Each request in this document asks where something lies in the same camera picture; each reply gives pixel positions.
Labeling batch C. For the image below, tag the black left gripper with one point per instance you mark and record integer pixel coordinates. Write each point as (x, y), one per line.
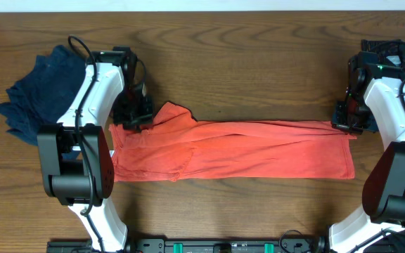
(147, 116)

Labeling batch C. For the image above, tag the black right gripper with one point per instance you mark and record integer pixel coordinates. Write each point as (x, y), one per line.
(338, 122)

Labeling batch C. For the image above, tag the red soccer t-shirt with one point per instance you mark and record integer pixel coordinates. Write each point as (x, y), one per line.
(176, 146)

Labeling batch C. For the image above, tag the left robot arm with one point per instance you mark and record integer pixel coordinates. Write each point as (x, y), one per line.
(75, 159)

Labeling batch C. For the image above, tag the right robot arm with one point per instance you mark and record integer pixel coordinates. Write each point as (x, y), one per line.
(375, 101)

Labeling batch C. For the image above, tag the folded navy blue shirt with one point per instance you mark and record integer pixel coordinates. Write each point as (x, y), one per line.
(43, 95)

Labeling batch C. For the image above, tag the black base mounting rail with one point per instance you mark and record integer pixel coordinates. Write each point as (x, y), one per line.
(289, 242)

